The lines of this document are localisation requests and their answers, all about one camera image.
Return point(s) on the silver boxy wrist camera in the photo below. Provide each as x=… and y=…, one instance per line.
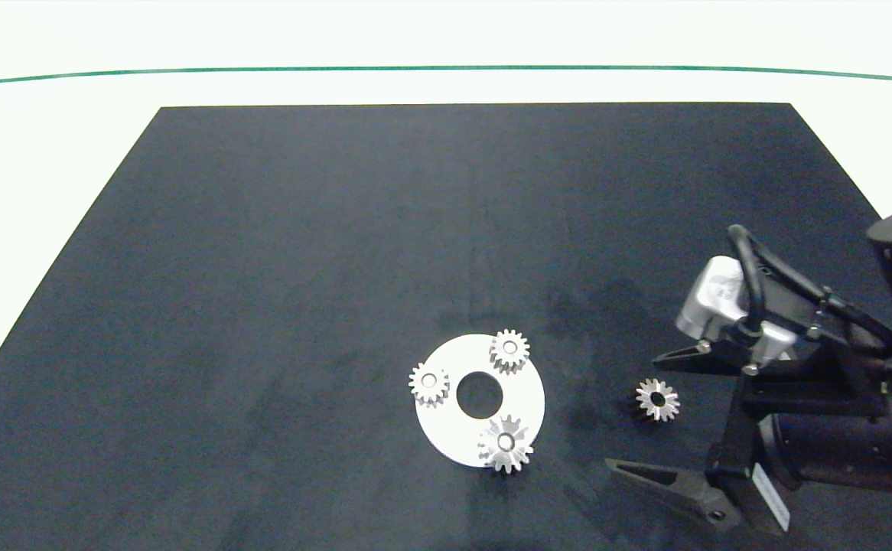
x=710, y=302

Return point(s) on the dark rectangular mat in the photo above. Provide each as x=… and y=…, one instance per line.
x=339, y=229

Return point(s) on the round white plate with pins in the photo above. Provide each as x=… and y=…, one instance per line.
x=446, y=430

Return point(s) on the larger steel gear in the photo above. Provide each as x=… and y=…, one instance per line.
x=521, y=451

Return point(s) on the small steel gear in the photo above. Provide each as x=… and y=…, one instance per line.
x=439, y=387
x=668, y=405
x=520, y=354

